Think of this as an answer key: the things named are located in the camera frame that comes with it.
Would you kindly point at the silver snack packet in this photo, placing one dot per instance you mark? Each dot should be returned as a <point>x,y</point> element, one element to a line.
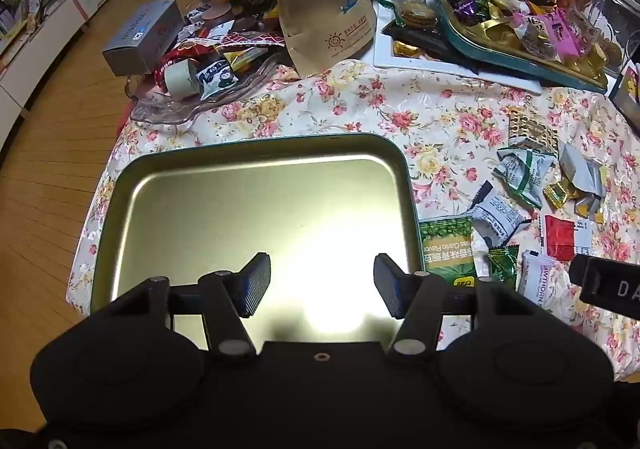
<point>582,179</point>

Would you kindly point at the white flat board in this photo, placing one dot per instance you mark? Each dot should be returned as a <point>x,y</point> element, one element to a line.
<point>400,61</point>

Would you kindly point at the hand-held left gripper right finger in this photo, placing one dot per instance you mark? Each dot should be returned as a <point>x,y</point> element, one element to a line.
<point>387,286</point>

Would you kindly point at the pink snack packet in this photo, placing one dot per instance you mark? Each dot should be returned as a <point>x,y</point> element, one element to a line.
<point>550,31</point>

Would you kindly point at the dark flat snack packet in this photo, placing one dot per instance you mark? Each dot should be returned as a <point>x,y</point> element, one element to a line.
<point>425,41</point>

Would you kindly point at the white strip snack packet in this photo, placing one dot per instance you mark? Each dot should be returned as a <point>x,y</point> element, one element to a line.
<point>542,276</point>

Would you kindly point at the gold patterned snack packet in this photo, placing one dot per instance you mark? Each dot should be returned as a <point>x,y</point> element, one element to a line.
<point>532,129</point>

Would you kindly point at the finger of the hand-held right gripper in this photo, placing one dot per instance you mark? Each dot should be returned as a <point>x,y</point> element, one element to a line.
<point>579,270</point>

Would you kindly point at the brown paper pouch green zipper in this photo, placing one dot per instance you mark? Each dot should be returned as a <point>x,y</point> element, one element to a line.
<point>325,24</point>

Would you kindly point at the gold candy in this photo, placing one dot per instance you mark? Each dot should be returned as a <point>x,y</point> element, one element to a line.
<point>560,193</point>
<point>406,50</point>

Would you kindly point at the floral tablecloth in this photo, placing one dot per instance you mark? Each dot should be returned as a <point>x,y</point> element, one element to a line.
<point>450,129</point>

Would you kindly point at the white low cabinets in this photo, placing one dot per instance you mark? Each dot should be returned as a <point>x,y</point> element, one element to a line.
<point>35,59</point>

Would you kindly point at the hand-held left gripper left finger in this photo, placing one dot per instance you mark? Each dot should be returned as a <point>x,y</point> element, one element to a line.
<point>256,286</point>

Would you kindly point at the green white triangular snack packet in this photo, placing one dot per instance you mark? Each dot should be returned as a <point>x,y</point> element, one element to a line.
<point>522,174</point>

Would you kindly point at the large clear glass jar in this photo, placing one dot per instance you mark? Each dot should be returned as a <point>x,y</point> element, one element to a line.
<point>617,14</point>

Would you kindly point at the teal tin tray with candies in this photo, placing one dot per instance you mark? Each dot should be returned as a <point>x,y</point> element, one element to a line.
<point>465,46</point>

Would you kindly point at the small green candy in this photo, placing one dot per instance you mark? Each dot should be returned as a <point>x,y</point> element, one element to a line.
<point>502,266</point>

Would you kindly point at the black framed box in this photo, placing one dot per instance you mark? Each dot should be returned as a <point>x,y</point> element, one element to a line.
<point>627,99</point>

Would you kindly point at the green-rimmed gold tin tray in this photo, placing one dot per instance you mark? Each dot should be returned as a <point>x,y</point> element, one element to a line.
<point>250,209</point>

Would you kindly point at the green pea snack packet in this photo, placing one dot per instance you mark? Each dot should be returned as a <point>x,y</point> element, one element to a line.
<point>447,254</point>

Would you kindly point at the gold candy on board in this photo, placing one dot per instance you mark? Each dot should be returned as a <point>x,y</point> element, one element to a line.
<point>406,50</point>

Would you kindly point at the white grey snack packet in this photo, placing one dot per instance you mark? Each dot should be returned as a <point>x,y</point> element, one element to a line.
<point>500,221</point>

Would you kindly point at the red white snack packet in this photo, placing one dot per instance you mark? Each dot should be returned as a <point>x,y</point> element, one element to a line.
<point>562,236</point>

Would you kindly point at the clear glass dish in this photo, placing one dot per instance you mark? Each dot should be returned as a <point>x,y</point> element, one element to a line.
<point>160,106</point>

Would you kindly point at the grey cardboard box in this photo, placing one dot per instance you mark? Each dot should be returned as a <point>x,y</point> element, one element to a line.
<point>145,36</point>

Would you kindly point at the pile of mixed snack packets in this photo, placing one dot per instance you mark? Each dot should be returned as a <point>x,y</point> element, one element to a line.
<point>220,54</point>

